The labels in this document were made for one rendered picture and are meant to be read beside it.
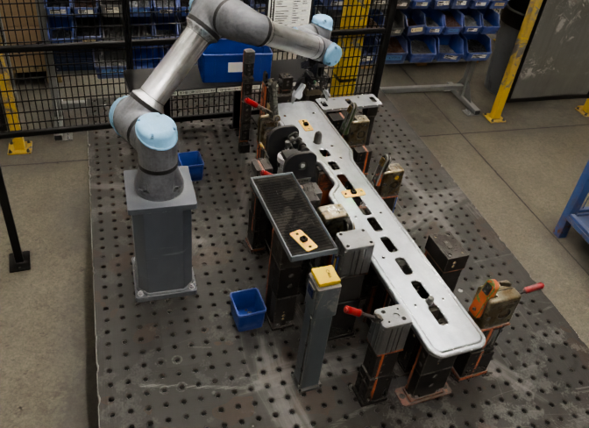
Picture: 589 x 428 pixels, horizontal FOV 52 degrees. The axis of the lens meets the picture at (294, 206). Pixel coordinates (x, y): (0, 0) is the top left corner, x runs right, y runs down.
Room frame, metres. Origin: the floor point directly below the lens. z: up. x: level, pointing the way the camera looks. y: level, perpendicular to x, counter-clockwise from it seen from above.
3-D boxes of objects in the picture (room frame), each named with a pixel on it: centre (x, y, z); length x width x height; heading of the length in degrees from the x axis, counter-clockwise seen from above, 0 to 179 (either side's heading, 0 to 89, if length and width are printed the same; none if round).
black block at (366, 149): (2.02, -0.24, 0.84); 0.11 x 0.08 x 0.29; 115
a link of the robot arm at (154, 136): (1.47, 0.43, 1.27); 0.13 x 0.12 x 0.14; 45
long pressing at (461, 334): (1.69, -0.22, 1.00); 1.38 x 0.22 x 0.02; 25
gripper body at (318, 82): (2.10, -0.02, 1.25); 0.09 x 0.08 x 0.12; 25
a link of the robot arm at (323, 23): (2.10, -0.01, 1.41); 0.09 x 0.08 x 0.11; 135
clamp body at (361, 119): (2.16, -0.21, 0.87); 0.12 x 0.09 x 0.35; 115
